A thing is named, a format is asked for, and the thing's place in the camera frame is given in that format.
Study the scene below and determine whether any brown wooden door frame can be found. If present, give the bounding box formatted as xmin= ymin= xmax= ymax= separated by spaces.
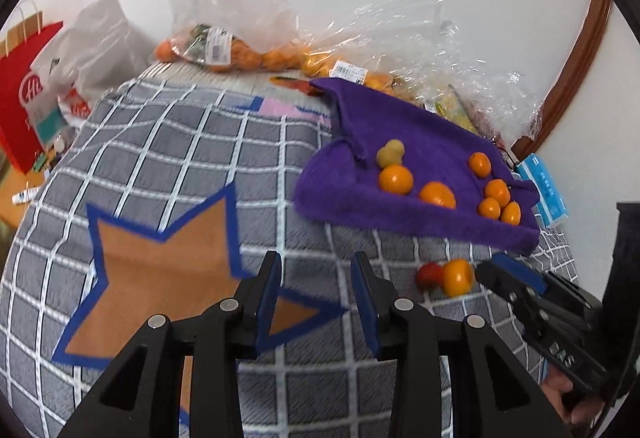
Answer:
xmin=510 ymin=0 xmax=613 ymax=159

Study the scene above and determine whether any person's right hand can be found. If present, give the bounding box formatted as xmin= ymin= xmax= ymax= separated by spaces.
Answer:
xmin=540 ymin=370 xmax=608 ymax=427

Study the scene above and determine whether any purple towel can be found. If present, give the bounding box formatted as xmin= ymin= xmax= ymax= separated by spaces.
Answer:
xmin=292 ymin=78 xmax=543 ymax=255

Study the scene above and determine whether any yellow snack packet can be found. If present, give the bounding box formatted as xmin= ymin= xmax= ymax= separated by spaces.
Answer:
xmin=434 ymin=85 xmax=481 ymax=134

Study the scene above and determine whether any printed white plastic bag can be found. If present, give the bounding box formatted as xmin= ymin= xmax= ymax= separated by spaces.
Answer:
xmin=27 ymin=60 xmax=93 ymax=154

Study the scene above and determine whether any large orange mandarin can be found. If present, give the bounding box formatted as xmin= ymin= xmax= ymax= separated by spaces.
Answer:
xmin=418 ymin=181 xmax=457 ymax=210

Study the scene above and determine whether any small red fruit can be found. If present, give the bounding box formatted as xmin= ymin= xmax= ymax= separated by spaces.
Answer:
xmin=416 ymin=263 xmax=445 ymax=291

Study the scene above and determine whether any yellow-green fruit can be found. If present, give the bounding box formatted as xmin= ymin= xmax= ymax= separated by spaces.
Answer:
xmin=376 ymin=139 xmax=405 ymax=169

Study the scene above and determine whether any crumpled clear plastic bag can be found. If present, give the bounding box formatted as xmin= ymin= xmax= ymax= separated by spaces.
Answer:
xmin=415 ymin=58 xmax=543 ymax=144

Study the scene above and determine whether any light printed sheet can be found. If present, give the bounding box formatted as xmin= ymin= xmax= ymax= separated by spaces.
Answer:
xmin=135 ymin=65 xmax=331 ymax=124

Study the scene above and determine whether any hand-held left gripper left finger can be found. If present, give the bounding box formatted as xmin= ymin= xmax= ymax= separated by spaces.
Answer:
xmin=57 ymin=250 xmax=283 ymax=438

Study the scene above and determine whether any red paper bag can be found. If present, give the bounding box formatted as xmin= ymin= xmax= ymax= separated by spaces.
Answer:
xmin=0 ymin=0 xmax=66 ymax=176

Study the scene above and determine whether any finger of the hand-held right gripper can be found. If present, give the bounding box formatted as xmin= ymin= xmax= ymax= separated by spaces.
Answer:
xmin=491 ymin=253 xmax=602 ymax=312
xmin=474 ymin=261 xmax=552 ymax=335

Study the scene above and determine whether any grey checked star blanket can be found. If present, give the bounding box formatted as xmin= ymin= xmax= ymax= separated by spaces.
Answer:
xmin=0 ymin=78 xmax=581 ymax=438

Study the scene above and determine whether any blue tissue pack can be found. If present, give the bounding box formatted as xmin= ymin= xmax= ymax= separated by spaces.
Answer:
xmin=515 ymin=153 xmax=571 ymax=228

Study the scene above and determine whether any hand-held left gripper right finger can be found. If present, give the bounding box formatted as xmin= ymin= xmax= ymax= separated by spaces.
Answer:
xmin=350 ymin=250 xmax=573 ymax=438

